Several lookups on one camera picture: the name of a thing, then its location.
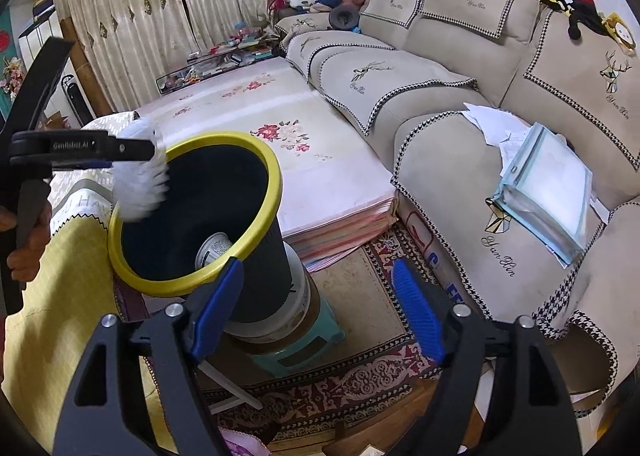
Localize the round white brown tin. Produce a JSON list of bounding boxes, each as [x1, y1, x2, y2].
[[222, 243, 326, 354]]

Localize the cluttered low glass table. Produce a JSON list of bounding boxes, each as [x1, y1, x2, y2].
[[156, 26, 281, 92]]

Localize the black mouse plush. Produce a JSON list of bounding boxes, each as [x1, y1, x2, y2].
[[537, 0, 608, 41]]

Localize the black yellow-rimmed trash bin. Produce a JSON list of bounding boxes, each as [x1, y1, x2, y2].
[[107, 132, 296, 339]]

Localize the artificial flower decoration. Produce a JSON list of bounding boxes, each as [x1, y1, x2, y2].
[[0, 58, 26, 97]]

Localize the red patterned rug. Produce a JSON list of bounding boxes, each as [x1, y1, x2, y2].
[[200, 221, 501, 442]]

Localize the yellow lion plush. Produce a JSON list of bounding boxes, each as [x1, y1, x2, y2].
[[602, 13, 638, 57]]

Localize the beige sofa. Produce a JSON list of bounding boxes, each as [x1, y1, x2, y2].
[[274, 0, 640, 417]]

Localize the white metal frame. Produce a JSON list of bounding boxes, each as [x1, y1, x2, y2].
[[197, 366, 263, 412]]

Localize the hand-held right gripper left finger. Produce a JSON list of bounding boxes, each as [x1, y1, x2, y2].
[[54, 258, 246, 456]]

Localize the white blue-print paper cup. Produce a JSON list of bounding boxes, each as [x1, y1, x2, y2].
[[195, 232, 236, 269]]

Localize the white foam net sleeve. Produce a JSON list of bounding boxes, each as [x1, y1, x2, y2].
[[111, 117, 171, 223]]

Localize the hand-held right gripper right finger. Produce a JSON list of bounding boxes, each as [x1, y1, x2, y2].
[[391, 258, 583, 456]]

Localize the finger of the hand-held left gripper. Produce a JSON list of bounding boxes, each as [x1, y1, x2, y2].
[[9, 130, 156, 172]]

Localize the black silver tower fan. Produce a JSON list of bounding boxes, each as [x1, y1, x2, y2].
[[60, 76, 96, 127]]

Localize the white papers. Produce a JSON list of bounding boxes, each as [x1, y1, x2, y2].
[[462, 103, 541, 172]]

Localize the floral mat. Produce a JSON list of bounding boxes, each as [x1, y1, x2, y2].
[[135, 58, 401, 272]]

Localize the white standing air conditioner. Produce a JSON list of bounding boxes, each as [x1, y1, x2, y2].
[[19, 0, 61, 67]]

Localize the green plastic stool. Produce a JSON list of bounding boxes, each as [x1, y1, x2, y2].
[[252, 296, 346, 377]]

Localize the person's left hand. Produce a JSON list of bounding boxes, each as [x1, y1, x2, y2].
[[0, 203, 53, 283]]

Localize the blue clear folder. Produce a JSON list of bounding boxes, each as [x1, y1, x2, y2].
[[492, 122, 596, 267]]

